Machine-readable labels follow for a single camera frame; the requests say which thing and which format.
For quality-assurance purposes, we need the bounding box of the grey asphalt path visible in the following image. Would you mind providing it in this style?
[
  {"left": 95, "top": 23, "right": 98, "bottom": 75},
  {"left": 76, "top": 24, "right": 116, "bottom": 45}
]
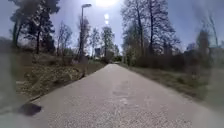
[{"left": 0, "top": 63, "right": 224, "bottom": 128}]

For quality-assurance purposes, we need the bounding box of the dark manhole cover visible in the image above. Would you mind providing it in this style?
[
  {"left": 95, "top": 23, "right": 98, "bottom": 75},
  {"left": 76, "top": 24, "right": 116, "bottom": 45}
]
[{"left": 17, "top": 102, "right": 43, "bottom": 117}]

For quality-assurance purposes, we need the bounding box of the grass verge along trees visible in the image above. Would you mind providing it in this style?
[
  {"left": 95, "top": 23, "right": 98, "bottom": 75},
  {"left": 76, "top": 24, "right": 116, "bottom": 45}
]
[{"left": 117, "top": 63, "right": 214, "bottom": 101}]

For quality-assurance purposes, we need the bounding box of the grass verge with dry leaves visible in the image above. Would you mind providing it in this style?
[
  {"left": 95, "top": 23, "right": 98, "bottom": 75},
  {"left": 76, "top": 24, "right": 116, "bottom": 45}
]
[{"left": 13, "top": 53, "right": 107, "bottom": 103}]

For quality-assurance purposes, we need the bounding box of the street lamp pole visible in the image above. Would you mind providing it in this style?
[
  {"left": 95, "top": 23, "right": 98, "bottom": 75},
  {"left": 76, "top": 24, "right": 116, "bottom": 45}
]
[{"left": 79, "top": 3, "right": 93, "bottom": 64}]

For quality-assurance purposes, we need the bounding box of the row of trees and bushes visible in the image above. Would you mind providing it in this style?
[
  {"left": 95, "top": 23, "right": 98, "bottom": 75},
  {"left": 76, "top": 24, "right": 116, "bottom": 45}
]
[{"left": 120, "top": 0, "right": 224, "bottom": 73}]

